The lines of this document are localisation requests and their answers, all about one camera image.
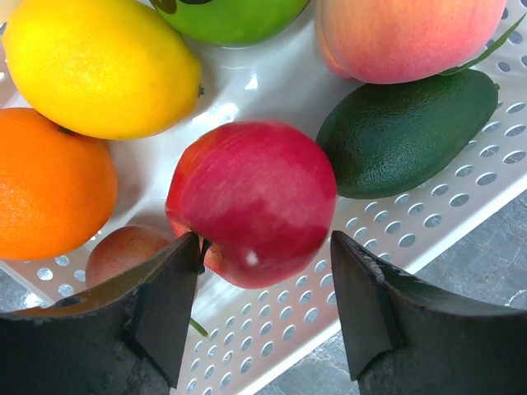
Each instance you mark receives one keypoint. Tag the yellow lemon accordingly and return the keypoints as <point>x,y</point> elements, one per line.
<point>106,69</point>

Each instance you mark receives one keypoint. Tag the red apple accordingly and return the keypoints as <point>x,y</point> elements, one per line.
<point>261,192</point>

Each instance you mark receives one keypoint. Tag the green apple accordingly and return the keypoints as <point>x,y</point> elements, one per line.
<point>230,23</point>

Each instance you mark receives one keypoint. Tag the white perforated plastic basket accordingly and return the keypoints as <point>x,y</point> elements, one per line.
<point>255,335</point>

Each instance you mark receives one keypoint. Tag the dark green avocado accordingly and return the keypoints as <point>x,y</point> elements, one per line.
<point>382,140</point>

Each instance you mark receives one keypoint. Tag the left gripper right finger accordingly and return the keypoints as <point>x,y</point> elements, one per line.
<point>403,335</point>

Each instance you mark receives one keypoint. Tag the orange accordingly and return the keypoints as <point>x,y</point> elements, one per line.
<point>57,188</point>

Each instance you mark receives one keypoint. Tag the peach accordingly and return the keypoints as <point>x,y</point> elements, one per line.
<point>387,42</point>

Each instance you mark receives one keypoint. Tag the brown egg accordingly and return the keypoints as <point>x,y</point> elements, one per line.
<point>123,249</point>

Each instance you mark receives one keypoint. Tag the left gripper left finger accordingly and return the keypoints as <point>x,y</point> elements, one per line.
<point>124,336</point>

